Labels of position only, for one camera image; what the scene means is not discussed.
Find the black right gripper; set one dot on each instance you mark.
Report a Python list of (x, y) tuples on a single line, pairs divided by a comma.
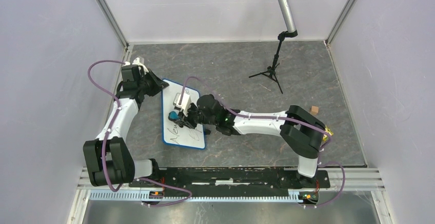
[(186, 120)]

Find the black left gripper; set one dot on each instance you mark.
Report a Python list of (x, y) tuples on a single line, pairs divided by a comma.
[(159, 84)]

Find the blue whiteboard eraser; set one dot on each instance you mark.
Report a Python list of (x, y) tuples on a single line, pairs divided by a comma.
[(174, 116)]

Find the blue framed whiteboard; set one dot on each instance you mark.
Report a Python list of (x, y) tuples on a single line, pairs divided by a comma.
[(177, 130)]

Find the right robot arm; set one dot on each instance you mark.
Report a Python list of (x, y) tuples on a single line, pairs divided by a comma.
[(302, 131)]

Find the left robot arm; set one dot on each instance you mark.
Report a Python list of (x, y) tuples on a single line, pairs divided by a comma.
[(108, 160)]

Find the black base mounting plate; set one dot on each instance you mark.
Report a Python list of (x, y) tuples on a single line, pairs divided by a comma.
[(302, 182)]

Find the black tripod stand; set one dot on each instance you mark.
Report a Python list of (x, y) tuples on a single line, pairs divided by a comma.
[(271, 70)]

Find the small wooden cube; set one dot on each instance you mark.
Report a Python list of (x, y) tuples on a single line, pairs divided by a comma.
[(314, 110)]

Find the yellow toy block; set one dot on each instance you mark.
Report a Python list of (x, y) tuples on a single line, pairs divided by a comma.
[(328, 133)]

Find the silver pole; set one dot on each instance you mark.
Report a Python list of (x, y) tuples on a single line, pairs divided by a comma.
[(288, 18)]

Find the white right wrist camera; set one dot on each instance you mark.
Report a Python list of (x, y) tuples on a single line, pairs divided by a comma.
[(182, 102)]

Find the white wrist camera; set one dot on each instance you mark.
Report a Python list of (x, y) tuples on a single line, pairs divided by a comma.
[(182, 102), (137, 61)]

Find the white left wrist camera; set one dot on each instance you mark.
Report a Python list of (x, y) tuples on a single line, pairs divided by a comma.
[(137, 61)]

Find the aluminium frame rail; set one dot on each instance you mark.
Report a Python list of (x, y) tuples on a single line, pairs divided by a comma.
[(329, 178)]

